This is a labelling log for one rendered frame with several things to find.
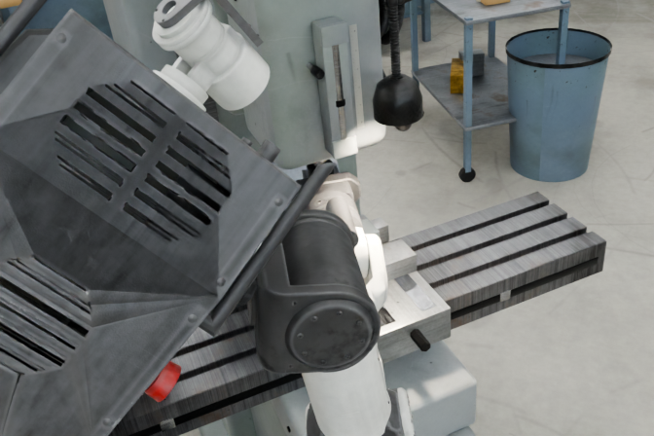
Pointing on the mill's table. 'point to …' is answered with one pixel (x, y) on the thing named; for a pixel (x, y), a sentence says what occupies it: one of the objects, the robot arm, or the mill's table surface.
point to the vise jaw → (398, 259)
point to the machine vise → (409, 311)
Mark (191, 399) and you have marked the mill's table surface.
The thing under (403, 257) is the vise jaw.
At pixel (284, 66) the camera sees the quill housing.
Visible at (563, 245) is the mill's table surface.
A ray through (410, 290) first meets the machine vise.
